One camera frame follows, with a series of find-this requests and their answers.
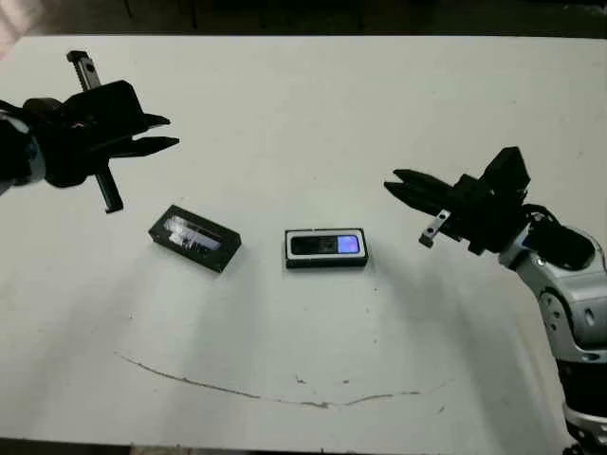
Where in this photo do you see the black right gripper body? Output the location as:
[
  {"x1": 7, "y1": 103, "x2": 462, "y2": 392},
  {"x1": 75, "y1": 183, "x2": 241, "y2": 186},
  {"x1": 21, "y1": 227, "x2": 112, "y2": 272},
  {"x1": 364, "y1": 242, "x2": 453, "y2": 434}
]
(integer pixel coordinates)
[{"x1": 418, "y1": 173, "x2": 531, "y2": 257}]

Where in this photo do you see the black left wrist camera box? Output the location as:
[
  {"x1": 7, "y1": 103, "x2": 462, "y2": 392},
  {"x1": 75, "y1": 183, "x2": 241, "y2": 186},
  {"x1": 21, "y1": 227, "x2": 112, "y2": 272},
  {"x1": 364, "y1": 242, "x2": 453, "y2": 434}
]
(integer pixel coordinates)
[{"x1": 64, "y1": 80, "x2": 146, "y2": 138}]

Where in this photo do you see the black box lid with window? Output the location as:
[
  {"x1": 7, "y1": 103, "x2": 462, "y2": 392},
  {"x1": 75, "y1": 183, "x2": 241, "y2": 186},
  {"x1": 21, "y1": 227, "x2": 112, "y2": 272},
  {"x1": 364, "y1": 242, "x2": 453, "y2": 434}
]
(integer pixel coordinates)
[{"x1": 148, "y1": 204, "x2": 244, "y2": 275}]

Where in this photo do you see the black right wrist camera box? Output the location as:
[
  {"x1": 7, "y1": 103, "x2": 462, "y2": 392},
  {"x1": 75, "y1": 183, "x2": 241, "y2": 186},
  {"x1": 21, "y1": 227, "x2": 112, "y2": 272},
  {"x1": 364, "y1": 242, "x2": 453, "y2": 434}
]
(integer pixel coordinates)
[{"x1": 478, "y1": 146, "x2": 531, "y2": 203}]

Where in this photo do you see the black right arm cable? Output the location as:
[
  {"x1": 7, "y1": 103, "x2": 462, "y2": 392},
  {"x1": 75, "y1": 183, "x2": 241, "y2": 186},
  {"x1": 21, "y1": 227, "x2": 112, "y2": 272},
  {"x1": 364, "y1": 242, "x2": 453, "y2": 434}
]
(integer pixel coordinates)
[{"x1": 524, "y1": 202, "x2": 573, "y2": 238}]

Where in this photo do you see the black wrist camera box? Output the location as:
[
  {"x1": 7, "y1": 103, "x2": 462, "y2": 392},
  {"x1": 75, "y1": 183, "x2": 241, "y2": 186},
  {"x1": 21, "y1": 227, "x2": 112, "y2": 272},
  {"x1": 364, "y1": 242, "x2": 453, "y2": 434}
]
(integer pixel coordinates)
[
  {"x1": 64, "y1": 80, "x2": 146, "y2": 138},
  {"x1": 478, "y1": 146, "x2": 531, "y2": 203}
]

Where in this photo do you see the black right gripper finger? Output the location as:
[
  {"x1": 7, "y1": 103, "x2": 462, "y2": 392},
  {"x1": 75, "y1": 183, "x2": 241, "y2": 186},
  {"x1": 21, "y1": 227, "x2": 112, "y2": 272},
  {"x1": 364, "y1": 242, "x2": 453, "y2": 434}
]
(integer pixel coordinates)
[
  {"x1": 392, "y1": 168, "x2": 459, "y2": 196},
  {"x1": 382, "y1": 179, "x2": 452, "y2": 215}
]

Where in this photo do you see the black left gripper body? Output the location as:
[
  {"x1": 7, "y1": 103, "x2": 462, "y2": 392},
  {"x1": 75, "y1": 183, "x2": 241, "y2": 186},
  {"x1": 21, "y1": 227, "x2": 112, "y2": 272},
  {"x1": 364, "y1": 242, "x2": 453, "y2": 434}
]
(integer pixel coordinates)
[{"x1": 21, "y1": 49, "x2": 125, "y2": 213}]

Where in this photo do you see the slim black handheld camera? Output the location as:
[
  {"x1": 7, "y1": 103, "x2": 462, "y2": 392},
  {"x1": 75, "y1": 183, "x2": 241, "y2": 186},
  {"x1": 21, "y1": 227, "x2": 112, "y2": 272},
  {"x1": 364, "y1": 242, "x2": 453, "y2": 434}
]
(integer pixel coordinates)
[{"x1": 289, "y1": 234, "x2": 360, "y2": 257}]

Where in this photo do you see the black box base white insert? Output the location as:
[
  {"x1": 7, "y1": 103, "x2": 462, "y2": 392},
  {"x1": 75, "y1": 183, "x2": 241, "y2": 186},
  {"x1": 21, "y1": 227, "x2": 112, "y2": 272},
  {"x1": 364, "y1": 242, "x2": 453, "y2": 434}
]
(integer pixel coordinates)
[{"x1": 284, "y1": 227, "x2": 370, "y2": 270}]

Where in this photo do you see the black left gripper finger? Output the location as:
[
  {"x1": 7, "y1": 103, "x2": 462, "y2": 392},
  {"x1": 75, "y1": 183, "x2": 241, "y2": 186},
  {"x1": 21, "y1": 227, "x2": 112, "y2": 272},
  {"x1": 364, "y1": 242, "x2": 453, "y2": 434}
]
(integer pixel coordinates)
[
  {"x1": 130, "y1": 114, "x2": 172, "y2": 139},
  {"x1": 107, "y1": 136, "x2": 181, "y2": 161}
]

